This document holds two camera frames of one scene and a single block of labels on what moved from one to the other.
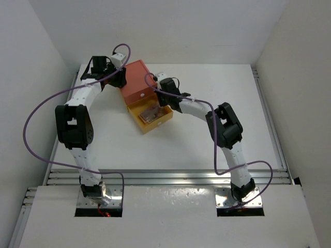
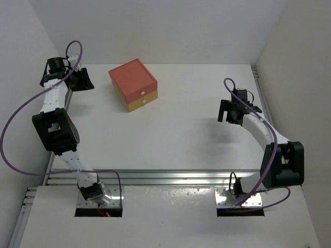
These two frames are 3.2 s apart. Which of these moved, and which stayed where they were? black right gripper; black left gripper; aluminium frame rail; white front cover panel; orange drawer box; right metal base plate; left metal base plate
Moved: black left gripper; black right gripper
Stayed: white front cover panel; aluminium frame rail; orange drawer box; left metal base plate; right metal base plate
